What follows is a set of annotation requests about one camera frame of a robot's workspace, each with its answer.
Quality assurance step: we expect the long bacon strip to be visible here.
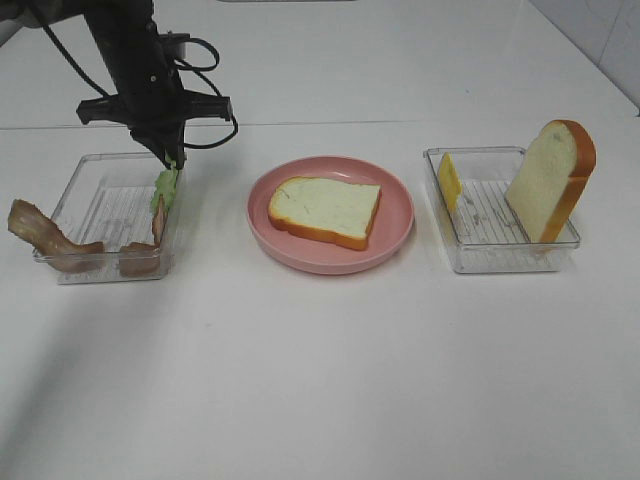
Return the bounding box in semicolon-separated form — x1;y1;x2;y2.
7;199;105;273

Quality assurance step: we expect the left clear plastic tray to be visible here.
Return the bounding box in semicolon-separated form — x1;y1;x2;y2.
33;153;185;284

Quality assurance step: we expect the yellow cheese slice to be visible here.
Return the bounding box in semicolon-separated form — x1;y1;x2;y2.
437;152;462;214

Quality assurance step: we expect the pink round plate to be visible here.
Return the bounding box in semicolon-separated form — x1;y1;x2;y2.
246;156;414;275

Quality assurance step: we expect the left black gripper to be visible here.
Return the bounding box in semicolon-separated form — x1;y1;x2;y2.
76;44;232;169

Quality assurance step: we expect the right clear plastic tray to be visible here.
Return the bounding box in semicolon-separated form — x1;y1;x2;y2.
423;146;581;274

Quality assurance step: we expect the short bacon strip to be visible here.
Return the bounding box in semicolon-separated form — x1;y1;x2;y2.
118;194;167;278

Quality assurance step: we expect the green lettuce leaf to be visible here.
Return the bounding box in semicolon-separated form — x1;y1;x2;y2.
150;160;179;214

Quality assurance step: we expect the clear plastic tray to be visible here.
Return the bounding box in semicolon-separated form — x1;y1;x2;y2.
423;146;581;274
33;153;185;284

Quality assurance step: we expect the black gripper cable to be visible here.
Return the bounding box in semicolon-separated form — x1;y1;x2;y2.
37;19;239;150

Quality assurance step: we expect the bread slice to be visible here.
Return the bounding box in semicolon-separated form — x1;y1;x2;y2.
268;176;382;251
505;119;596;243

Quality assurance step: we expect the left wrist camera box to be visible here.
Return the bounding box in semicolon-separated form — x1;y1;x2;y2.
159;32;191;60

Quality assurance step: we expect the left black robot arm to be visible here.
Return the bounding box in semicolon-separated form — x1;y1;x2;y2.
1;1;237;170

